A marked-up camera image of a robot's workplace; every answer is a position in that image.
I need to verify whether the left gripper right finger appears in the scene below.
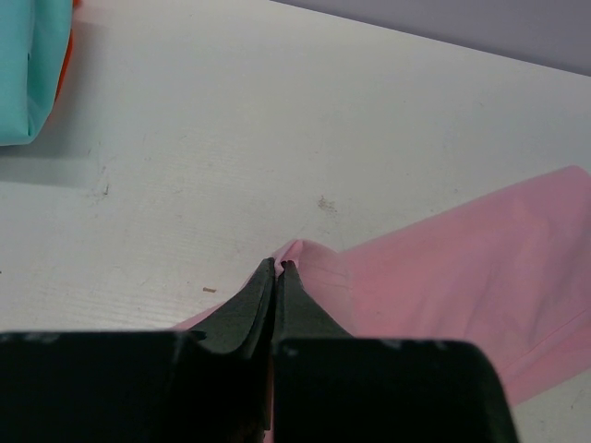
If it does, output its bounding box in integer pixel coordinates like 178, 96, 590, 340
272, 261, 517, 442

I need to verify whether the pink t shirt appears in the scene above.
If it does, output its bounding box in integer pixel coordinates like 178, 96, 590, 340
173, 164, 591, 443

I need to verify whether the folded orange t shirt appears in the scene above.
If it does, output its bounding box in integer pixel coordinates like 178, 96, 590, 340
54, 0, 82, 101

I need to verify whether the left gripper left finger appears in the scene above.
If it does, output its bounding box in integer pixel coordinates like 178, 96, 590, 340
1, 258, 275, 442

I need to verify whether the folded teal t shirt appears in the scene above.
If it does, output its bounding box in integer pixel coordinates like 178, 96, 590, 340
1, 0, 73, 146

